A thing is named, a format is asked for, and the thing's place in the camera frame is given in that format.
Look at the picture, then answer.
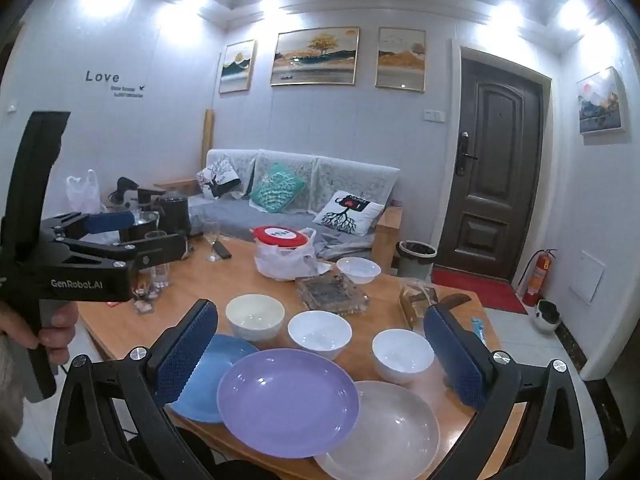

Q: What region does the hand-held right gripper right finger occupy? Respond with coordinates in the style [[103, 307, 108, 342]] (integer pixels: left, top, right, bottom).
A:
[[423, 302, 588, 480]]

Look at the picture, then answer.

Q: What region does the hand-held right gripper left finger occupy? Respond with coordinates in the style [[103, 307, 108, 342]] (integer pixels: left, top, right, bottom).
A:
[[52, 298, 219, 480]]

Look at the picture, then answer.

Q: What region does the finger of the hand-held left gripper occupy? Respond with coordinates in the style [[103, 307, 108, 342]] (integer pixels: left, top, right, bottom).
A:
[[42, 210, 137, 241], [50, 232, 189, 272]]

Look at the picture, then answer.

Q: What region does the blue plate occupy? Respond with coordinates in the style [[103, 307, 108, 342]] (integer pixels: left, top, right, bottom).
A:
[[165, 333, 261, 424]]

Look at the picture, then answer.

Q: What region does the cream bowl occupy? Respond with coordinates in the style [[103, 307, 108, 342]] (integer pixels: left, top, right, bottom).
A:
[[225, 294, 286, 343]]

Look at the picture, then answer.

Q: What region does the clear plate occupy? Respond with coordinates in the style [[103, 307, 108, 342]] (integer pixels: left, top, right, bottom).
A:
[[312, 380, 441, 480]]

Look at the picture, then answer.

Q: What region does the purple plate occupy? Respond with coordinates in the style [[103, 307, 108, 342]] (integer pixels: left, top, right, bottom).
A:
[[216, 349, 360, 459]]

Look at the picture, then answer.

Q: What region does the person's left forearm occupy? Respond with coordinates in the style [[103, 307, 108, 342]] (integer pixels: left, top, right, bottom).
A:
[[0, 335, 31, 466]]

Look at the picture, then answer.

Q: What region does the person's left hand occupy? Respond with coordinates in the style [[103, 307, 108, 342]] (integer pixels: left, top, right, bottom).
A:
[[0, 301, 81, 352]]

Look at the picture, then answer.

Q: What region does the glass tumbler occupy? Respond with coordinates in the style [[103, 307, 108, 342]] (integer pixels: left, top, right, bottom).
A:
[[144, 231, 172, 289]]

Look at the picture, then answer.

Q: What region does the black appliance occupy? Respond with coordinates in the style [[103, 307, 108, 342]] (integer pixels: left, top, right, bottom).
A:
[[112, 176, 151, 211]]

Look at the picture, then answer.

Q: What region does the black kettle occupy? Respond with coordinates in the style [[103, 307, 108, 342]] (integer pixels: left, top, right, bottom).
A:
[[152, 194, 192, 241]]

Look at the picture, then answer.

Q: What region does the white plastic bag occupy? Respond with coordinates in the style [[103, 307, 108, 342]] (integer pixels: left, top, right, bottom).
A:
[[254, 230, 321, 281], [66, 169, 101, 213]]

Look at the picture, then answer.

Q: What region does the wine glass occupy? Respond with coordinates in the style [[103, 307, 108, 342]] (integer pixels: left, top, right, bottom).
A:
[[202, 221, 222, 263]]

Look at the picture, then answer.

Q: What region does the red doormat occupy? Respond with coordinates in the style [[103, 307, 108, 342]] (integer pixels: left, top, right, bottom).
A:
[[431, 269, 528, 315]]

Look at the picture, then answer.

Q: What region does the gold packet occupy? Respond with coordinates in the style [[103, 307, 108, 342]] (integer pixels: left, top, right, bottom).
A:
[[398, 280, 441, 331]]

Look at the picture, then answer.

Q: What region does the black tree print pillow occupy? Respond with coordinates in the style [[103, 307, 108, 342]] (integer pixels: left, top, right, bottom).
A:
[[196, 156, 241, 197]]

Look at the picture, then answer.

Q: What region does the trash bin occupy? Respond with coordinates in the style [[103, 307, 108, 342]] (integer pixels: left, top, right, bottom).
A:
[[396, 240, 437, 282]]

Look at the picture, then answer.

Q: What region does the red fire extinguisher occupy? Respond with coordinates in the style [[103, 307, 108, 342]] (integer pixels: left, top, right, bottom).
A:
[[525, 248, 557, 306]]

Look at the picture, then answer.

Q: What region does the red lid food container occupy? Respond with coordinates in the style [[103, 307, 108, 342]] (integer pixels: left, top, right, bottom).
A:
[[251, 226, 308, 261]]

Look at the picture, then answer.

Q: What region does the grey sofa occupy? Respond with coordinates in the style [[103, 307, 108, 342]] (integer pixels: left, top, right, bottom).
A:
[[190, 149, 403, 273]]

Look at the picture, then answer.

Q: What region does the wooden plank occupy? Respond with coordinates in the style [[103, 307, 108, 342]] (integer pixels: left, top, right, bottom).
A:
[[201, 109, 215, 171]]

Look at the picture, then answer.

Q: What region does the teal pillow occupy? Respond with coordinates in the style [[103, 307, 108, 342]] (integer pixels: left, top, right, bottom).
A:
[[249, 162, 307, 211]]

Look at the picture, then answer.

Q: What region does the shallow white plastic bowl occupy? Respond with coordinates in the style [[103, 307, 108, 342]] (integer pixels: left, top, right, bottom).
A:
[[336, 256, 382, 286]]

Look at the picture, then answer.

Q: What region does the glass ashtray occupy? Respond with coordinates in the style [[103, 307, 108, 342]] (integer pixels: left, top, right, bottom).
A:
[[295, 272, 371, 317]]

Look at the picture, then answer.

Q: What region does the white root print pillow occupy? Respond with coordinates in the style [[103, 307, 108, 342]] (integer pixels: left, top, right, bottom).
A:
[[312, 190, 385, 236]]

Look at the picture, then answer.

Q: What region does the dark brown door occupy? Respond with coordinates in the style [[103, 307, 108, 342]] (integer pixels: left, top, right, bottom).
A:
[[440, 57, 543, 283]]

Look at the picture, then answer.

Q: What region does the small landscape painting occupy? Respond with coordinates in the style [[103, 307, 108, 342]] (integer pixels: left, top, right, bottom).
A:
[[218, 39, 257, 94], [375, 27, 427, 92]]

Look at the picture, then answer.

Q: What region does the wide landscape painting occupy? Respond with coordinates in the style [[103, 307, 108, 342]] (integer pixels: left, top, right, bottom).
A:
[[270, 26, 361, 87]]

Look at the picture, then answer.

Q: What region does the white framed mountain painting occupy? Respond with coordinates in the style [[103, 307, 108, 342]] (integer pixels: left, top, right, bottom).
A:
[[576, 66, 630, 134]]

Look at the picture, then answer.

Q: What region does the black wall lettering sticker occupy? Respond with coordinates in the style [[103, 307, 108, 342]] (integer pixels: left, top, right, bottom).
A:
[[84, 70, 147, 98]]

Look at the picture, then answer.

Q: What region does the white wall panel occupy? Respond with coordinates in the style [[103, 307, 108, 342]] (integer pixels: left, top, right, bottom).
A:
[[580, 250, 608, 303]]

